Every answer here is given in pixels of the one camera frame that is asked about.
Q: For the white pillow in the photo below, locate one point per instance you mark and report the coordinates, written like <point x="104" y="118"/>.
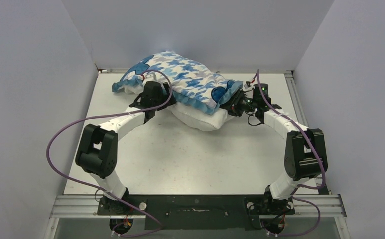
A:
<point x="197" y="119"/>

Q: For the white knob on plate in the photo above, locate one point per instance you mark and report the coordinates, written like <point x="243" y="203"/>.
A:
<point x="142" y="206"/>

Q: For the aluminium right side rail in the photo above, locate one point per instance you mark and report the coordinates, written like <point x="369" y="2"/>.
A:
<point x="297" y="99"/>

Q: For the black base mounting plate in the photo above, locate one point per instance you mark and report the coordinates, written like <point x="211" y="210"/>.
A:
<point x="202" y="212"/>

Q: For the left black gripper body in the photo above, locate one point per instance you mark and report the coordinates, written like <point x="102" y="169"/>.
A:
<point x="163" y="99"/>

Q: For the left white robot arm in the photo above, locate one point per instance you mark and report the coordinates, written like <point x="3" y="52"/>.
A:
<point x="97" y="153"/>

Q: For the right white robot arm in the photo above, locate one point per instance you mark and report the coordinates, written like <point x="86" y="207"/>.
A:
<point x="273" y="116"/>

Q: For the aluminium front rail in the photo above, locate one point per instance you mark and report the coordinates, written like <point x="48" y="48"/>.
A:
<point x="86" y="206"/>

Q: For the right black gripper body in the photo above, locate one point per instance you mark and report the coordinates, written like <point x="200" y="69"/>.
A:
<point x="241" y="103"/>

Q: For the white pillowcase with blue trim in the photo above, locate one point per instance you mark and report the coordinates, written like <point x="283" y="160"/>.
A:
<point x="192" y="82"/>

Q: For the aluminium rail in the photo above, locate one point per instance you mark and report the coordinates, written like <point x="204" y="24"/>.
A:
<point x="86" y="206"/>
<point x="297" y="99"/>

